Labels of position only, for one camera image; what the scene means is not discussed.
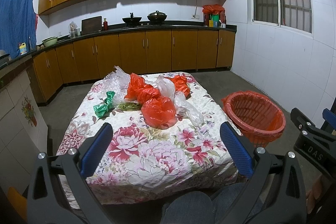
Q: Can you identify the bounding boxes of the blue hanging cloth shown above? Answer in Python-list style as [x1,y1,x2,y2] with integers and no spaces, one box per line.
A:
[1,0,37,59]

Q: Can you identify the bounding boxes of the green basin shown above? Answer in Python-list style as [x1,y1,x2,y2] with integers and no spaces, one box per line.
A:
[42,37,58,47]

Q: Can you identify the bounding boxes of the yellow detergent bottle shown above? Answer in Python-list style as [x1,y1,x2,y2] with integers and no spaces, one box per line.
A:
[19,43,27,55]

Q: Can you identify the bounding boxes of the right human hand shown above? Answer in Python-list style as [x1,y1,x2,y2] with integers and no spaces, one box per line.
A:
[306,175,331,214]

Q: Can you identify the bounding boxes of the clear bubble wrap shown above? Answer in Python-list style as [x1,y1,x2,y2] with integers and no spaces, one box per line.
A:
[102,66,130,106]

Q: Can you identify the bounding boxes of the dark cutting board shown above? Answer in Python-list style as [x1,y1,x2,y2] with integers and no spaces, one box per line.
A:
[81,16,102,35]

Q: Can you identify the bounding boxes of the lower kitchen cabinets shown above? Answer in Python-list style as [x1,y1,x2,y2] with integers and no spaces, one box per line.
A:
[29,29,236,104]

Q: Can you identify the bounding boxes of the black wok with handle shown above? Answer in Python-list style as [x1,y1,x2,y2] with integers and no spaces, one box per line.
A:
[122,12,142,27]

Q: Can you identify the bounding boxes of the red sauce bottle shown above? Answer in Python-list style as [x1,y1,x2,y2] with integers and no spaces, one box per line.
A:
[103,18,108,30]

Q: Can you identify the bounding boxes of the black lidded pot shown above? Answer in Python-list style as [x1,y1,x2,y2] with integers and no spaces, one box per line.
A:
[147,10,167,25]

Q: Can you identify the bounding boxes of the clear jar on counter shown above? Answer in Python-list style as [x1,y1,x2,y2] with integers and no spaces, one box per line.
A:
[69,22,80,38]

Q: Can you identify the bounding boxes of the orange bag over containers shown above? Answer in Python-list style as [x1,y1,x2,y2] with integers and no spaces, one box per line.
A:
[202,4,226,28]

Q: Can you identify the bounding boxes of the tall orange plastic bag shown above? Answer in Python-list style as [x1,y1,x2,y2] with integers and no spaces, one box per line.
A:
[124,73,161,105]

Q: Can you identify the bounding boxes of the small orange bag far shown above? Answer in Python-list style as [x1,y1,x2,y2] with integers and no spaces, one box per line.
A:
[168,75,190,98]

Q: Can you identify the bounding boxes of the blue jeans knees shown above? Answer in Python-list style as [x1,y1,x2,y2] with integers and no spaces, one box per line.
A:
[160,183,244,223]

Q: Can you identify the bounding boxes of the olive green plastic bag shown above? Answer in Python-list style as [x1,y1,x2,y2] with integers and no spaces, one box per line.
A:
[117,102,142,111]

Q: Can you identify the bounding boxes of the red trash basket with liner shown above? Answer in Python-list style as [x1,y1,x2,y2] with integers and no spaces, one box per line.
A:
[222,91,286,147]

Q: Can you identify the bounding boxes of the clear plastic bag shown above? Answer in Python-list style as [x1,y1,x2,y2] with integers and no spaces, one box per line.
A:
[154,75,204,127]

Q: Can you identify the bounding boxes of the floral tablecloth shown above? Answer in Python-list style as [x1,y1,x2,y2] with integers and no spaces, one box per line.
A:
[57,73,238,205]

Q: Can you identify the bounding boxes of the round orange plastic bag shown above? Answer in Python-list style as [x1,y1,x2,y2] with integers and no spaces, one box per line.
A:
[141,96,177,130]

